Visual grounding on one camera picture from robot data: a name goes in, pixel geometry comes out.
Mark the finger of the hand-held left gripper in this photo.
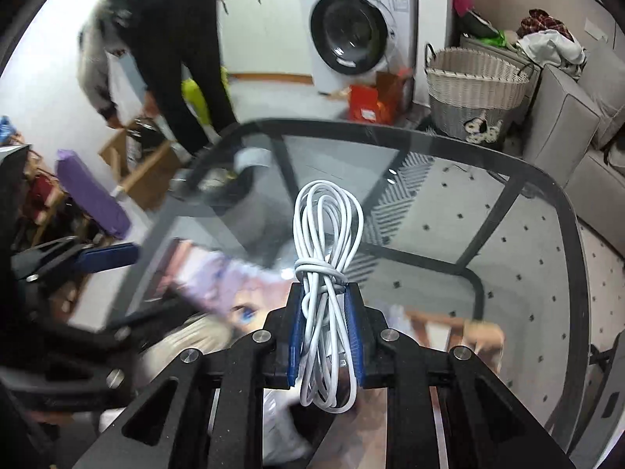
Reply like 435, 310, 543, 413
14, 237, 140, 281
29, 298, 196, 394

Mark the white washing machine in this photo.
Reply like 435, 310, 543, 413
297, 0, 420, 96

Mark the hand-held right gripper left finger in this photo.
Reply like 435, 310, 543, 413
73, 283, 306, 469

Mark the grey trash bin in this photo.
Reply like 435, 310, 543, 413
195, 147, 274, 255

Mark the white printed plastic bag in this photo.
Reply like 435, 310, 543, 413
264, 391, 313, 465

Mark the wooden shoe rack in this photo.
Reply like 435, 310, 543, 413
0, 141, 66, 247

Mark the brown cardboard box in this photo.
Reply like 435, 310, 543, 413
98, 115, 184, 211

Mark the grey sofa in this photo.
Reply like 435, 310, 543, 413
525, 34, 625, 191

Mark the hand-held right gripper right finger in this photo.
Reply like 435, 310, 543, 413
342, 286, 577, 469

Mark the white wicker basket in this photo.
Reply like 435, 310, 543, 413
424, 44, 535, 145

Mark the grey striped rug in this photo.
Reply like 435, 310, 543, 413
364, 151, 435, 245

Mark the red box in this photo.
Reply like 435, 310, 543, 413
348, 71, 413, 123

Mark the cream coiled cable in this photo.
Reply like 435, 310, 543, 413
141, 317, 235, 382

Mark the printed table mat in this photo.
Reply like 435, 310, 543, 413
146, 237, 506, 469

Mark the white garment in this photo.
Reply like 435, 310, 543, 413
515, 29, 587, 79

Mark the white cable bundle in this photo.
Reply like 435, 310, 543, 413
293, 180, 365, 414

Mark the red plaid garment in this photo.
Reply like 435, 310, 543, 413
518, 8, 577, 40

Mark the purple rolled yoga mat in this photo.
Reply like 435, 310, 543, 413
55, 149, 132, 238

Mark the yellow green bag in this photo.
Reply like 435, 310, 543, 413
182, 66, 230, 128

